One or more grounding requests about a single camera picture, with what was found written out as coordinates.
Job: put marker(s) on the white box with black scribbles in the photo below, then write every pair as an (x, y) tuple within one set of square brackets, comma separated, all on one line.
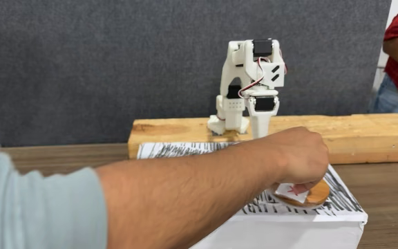
[(289, 231)]

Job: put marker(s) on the long wooden beam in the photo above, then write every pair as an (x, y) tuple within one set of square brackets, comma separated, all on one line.
[(358, 138)]

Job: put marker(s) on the person's sleeved upper arm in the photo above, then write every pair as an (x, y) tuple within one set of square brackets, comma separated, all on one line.
[(29, 207)]

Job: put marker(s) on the person's hand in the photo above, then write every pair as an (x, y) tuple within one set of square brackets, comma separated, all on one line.
[(302, 155)]

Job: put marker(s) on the round wooden lid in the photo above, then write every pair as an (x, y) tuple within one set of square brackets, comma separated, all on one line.
[(318, 195)]

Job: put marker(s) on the white label with red cross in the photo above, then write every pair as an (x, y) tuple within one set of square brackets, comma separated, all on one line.
[(285, 193)]

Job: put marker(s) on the fabric partition panel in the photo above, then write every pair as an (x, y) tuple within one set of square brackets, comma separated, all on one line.
[(116, 69)]

